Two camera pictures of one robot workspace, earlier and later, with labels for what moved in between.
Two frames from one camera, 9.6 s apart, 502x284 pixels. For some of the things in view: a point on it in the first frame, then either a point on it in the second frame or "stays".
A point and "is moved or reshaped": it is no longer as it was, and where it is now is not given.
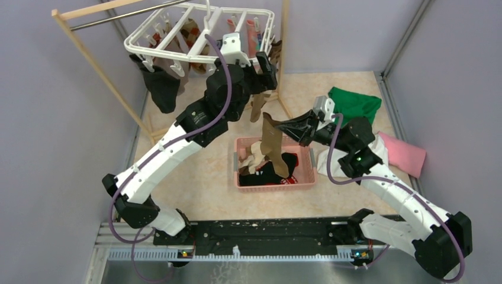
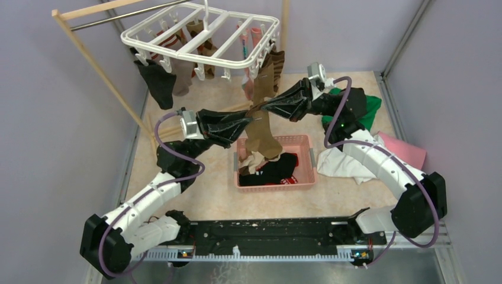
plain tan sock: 271,144 → 258,136
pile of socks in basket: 256,168 stays
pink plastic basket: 305,172 stays
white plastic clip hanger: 196,33 is moved or reshaped
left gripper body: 253,82 → 196,147
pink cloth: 405,155 stays
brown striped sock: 274,54 is moved or reshaped
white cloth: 379,147 stays
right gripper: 302,129 → 289,104
